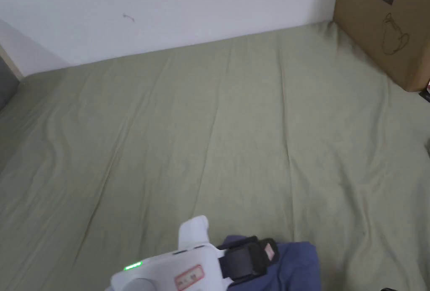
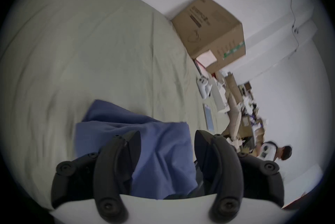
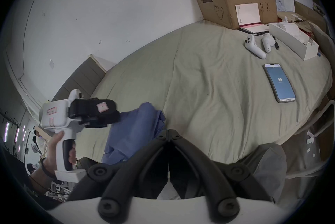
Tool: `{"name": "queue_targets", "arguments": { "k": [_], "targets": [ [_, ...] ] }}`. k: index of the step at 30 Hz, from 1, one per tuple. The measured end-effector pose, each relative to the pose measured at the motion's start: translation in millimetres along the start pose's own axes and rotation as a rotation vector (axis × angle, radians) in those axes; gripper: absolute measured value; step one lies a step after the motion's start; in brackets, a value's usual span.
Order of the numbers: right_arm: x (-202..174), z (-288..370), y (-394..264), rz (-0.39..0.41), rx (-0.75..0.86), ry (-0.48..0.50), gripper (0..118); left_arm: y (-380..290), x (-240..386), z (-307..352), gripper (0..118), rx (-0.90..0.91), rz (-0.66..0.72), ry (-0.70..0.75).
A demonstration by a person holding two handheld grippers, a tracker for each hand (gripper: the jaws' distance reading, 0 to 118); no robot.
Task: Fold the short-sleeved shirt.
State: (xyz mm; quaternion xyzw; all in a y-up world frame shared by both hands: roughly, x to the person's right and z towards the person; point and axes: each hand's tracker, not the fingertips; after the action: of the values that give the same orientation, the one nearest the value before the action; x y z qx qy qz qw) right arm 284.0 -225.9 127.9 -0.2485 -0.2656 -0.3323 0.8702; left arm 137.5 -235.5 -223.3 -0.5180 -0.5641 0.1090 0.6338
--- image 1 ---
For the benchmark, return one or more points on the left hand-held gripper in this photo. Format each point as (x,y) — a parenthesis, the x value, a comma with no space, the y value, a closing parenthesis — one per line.
(168,267)

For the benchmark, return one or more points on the dark blue garment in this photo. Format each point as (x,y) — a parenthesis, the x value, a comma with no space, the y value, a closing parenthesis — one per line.
(295,271)

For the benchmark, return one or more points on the bed with pale green sheet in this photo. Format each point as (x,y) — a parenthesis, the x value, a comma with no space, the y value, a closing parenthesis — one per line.
(201,136)

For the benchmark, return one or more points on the brown cardboard carton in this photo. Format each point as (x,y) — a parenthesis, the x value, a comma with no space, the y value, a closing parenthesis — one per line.
(369,19)

